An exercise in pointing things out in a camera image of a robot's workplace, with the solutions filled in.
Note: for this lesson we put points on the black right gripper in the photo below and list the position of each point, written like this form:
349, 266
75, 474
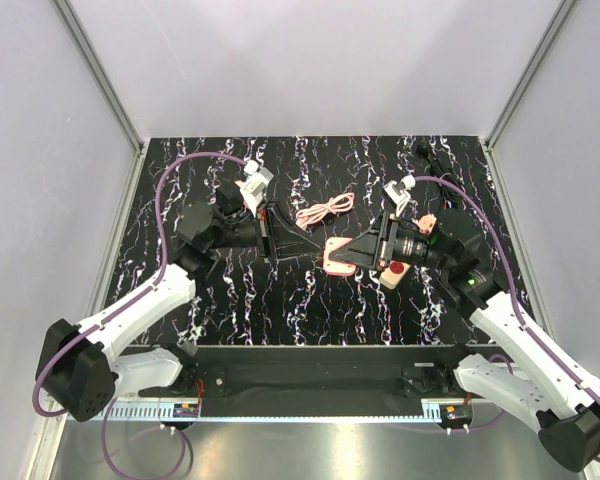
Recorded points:
374, 247

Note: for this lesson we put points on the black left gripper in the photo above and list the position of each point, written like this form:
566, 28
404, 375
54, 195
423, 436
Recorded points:
279, 238

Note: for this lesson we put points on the beige red power strip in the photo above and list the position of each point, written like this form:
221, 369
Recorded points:
393, 274

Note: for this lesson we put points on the beige plug adapter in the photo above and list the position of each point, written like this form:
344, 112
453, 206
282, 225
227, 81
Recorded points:
426, 224

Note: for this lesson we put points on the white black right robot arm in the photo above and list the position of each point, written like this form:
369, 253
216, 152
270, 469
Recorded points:
556, 397

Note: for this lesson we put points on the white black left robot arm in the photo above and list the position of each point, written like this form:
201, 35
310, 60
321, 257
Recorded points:
83, 366

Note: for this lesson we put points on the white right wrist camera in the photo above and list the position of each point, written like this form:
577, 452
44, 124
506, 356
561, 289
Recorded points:
398, 193

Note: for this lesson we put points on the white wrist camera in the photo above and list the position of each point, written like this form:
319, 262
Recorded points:
257, 180
398, 193

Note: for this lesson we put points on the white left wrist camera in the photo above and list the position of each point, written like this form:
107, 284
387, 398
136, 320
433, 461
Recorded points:
257, 180

